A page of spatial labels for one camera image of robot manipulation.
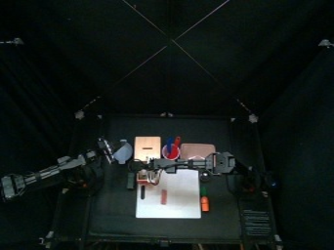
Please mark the translucent plastic container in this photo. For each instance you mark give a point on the translucent plastic container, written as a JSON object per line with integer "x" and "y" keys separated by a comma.
{"x": 123, "y": 153}

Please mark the pink tray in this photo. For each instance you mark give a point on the pink tray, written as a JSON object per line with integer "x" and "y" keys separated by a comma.
{"x": 198, "y": 149}

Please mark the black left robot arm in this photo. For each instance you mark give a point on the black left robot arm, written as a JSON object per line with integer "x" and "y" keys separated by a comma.
{"x": 43, "y": 172}

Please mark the red toy utensil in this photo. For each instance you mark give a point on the red toy utensil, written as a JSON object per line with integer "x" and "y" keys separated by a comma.
{"x": 177, "y": 141}

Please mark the small metal pot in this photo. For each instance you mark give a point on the small metal pot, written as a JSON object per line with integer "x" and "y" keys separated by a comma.
{"x": 205, "y": 176}

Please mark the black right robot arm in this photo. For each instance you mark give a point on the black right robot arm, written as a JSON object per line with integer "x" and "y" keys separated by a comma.
{"x": 219, "y": 162}

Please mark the red striped bacon block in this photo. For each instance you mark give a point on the red striped bacon block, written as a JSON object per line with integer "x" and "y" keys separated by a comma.
{"x": 163, "y": 197}

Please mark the white text label sticker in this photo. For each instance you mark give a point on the white text label sticker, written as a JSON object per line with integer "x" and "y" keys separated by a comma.
{"x": 255, "y": 223}

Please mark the black flat strip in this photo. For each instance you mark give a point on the black flat strip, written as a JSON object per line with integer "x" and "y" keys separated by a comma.
{"x": 142, "y": 192}

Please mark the blue toy utensil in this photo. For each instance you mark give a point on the blue toy utensil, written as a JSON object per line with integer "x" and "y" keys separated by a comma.
{"x": 170, "y": 143}

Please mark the orange toy carrot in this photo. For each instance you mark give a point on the orange toy carrot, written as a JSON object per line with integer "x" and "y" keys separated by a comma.
{"x": 205, "y": 203}

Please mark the white cutting board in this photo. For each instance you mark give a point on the white cutting board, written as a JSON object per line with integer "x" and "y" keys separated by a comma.
{"x": 182, "y": 201}

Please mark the light wooden drawer box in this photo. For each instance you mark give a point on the light wooden drawer box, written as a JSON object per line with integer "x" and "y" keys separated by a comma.
{"x": 147, "y": 146}

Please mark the metal frame bracket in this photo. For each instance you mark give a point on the metal frame bracket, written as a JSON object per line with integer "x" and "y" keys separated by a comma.
{"x": 325, "y": 43}
{"x": 16, "y": 41}
{"x": 79, "y": 115}
{"x": 253, "y": 118}

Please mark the red plastic cup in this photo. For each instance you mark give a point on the red plastic cup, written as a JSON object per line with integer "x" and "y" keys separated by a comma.
{"x": 171, "y": 155}

